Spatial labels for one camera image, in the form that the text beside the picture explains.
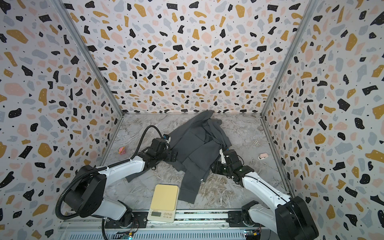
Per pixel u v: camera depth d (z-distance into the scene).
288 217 0.40
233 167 0.66
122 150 0.95
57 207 0.37
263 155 0.96
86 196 0.43
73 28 0.75
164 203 0.77
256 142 1.06
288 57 0.90
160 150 0.71
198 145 0.97
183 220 0.76
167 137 0.82
